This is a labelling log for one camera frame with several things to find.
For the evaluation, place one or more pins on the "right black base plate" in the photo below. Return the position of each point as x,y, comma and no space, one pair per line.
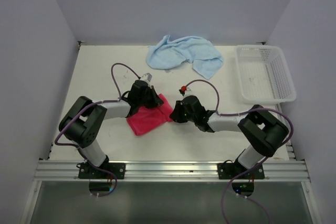
228,170

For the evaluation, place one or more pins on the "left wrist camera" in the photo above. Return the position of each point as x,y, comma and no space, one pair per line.
146,77

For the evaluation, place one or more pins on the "aluminium mounting rail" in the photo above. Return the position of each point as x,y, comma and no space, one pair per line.
137,171

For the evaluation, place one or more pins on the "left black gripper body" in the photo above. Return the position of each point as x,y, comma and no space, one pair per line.
145,100

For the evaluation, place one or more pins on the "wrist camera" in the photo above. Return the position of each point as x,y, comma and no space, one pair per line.
146,77
185,91

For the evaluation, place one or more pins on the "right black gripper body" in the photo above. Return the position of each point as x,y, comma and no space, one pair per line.
191,118

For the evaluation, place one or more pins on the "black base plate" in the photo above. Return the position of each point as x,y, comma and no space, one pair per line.
86,171
228,170

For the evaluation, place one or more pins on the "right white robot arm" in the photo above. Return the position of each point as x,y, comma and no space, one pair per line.
264,132

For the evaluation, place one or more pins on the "red towel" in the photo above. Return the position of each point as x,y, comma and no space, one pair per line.
146,120

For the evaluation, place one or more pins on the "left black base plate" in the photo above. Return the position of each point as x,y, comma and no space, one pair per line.
86,171

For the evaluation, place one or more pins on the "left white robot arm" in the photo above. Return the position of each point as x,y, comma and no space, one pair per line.
83,121

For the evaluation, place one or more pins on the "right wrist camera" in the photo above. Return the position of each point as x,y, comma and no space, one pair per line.
185,91

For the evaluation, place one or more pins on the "white plastic basket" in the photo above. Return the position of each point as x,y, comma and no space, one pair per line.
263,75

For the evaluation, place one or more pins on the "light blue towel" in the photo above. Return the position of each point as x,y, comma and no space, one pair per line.
167,54

